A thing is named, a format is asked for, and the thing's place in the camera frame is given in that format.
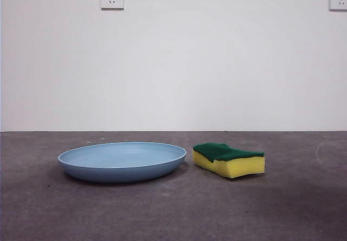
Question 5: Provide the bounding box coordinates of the blue round plate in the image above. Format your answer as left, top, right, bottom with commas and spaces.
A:
57, 141, 188, 183

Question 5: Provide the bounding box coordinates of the yellow sponge with green scourer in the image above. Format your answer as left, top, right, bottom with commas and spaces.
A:
192, 142, 266, 180

